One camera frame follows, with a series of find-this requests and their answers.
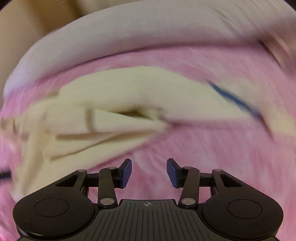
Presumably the cream white fleece garment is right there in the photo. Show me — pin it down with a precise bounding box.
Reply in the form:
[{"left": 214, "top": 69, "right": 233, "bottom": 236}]
[{"left": 1, "top": 66, "right": 295, "bottom": 200}]

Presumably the pink rose pattern bedspread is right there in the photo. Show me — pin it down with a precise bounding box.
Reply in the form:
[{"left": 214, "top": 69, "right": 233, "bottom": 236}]
[{"left": 1, "top": 45, "right": 295, "bottom": 240}]

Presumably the lavender grey quilt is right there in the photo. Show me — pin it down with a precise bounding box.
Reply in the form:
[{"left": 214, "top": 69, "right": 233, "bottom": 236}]
[{"left": 3, "top": 1, "right": 295, "bottom": 97}]

